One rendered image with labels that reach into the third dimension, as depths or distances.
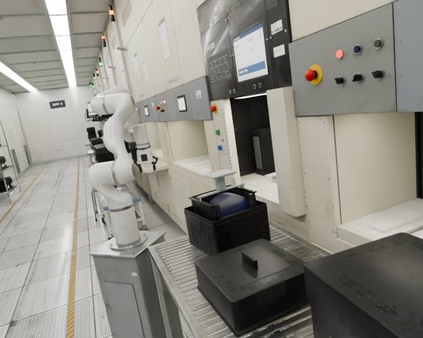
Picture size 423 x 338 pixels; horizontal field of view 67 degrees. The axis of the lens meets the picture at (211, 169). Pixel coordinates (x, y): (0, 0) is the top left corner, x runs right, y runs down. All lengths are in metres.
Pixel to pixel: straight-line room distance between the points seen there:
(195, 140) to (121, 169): 1.99
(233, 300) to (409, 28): 0.82
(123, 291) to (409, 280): 1.30
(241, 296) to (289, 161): 0.61
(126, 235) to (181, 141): 1.93
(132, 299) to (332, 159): 1.12
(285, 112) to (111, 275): 1.11
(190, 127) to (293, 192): 2.24
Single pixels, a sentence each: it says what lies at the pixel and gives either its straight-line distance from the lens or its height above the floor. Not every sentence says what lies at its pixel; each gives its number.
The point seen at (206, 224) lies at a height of 0.91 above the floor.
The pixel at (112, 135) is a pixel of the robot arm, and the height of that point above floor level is 1.30.
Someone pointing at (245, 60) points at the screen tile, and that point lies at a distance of 1.63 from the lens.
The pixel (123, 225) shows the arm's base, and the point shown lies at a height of 0.87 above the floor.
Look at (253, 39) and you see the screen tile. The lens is 1.56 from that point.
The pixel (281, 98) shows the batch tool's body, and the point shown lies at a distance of 1.31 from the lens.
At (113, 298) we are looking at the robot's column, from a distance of 1.78.
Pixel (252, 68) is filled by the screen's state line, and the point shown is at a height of 1.51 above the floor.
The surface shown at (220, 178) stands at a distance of 1.38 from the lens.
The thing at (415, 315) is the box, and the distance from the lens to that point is 0.63.
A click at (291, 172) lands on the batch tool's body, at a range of 1.33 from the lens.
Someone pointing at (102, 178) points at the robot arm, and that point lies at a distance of 1.60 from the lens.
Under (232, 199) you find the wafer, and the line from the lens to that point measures 1.36.
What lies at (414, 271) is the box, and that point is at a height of 1.01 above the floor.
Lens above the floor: 1.38
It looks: 11 degrees down
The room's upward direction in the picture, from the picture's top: 9 degrees counter-clockwise
